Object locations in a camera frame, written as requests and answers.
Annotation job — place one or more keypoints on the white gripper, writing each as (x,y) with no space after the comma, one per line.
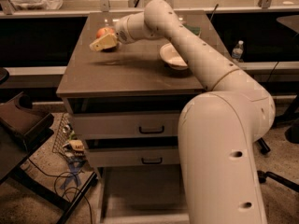
(121,32)

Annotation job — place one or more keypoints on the red apple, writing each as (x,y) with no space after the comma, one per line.
(103,31)

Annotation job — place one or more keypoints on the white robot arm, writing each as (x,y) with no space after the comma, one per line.
(216,129)

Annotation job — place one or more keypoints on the grey drawer cabinet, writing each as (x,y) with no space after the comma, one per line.
(132,78)

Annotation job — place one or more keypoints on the top grey drawer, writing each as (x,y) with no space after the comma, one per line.
(125,124)

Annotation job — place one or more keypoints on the grey drawer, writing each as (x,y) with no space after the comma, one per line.
(134,156)
(125,124)

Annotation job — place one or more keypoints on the middle grey drawer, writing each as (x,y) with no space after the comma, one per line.
(134,156)

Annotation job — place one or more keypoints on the open bottom drawer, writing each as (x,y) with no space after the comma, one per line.
(151,194)

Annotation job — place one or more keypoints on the white bowl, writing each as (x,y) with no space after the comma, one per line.
(171,57)

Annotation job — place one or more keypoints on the green yellow sponge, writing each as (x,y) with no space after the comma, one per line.
(194,30)

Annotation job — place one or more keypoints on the dark brown side table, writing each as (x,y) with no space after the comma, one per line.
(23,131)

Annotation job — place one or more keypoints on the clear water bottle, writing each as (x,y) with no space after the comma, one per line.
(238,51)

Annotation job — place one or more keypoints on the black metal stand leg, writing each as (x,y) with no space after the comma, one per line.
(264,147)

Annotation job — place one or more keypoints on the black chair leg caster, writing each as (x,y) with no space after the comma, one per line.
(262,176)

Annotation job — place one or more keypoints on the wire mesh basket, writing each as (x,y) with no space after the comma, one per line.
(63,133)

